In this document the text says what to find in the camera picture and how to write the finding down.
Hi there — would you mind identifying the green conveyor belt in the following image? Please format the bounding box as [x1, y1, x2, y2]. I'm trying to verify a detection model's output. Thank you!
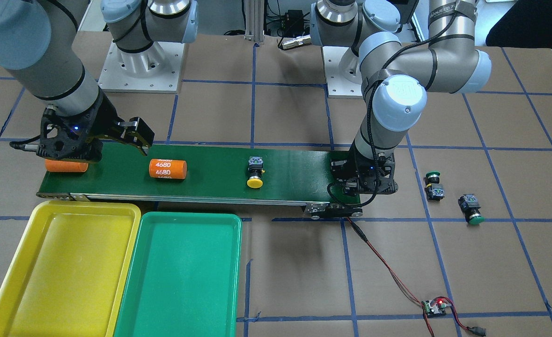
[37, 143, 363, 219]

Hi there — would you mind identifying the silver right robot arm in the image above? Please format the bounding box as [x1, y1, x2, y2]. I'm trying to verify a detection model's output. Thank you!
[0, 0, 199, 163]

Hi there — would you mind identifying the red black power cable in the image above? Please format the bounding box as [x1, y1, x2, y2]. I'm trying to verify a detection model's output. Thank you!
[346, 217, 487, 337]

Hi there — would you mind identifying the yellow mushroom push button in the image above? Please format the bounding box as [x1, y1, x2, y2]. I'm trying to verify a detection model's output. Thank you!
[246, 156, 265, 189]

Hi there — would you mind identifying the silver cylindrical connector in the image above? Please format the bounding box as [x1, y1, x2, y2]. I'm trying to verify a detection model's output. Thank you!
[278, 36, 312, 51]

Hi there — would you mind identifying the plain orange cylinder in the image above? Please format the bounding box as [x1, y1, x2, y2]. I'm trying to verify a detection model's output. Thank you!
[44, 159, 89, 173]

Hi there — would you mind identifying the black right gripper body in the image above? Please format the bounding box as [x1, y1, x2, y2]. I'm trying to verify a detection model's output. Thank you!
[10, 91, 123, 163]

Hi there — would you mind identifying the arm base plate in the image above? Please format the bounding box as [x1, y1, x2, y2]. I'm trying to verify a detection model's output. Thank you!
[322, 46, 363, 99]
[98, 41, 187, 94]

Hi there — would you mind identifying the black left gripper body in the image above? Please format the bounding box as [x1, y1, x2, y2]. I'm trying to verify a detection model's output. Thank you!
[330, 149, 398, 196]

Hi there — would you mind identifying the aluminium frame post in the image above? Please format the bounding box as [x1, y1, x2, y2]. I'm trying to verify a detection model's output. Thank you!
[243, 0, 266, 44]

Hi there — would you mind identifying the black electronics box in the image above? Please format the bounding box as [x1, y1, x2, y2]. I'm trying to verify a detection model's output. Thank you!
[282, 9, 304, 33]

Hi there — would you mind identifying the green plastic tray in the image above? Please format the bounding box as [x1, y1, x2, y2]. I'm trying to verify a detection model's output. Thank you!
[114, 212, 242, 337]

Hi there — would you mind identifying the small motor controller board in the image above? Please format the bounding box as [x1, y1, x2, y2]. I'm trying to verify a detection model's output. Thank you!
[421, 297, 453, 318]

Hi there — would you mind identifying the orange cylinder with 4680 print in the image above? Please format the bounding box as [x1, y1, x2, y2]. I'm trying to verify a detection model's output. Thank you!
[148, 159, 188, 180]

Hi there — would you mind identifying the green red push button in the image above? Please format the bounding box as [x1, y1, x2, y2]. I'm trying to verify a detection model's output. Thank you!
[424, 171, 445, 201]

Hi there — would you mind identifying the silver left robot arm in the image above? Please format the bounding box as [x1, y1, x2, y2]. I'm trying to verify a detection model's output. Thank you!
[310, 0, 492, 196]

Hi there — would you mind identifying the yellow plastic tray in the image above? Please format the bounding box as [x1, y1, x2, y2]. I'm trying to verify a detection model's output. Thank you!
[0, 201, 141, 337]

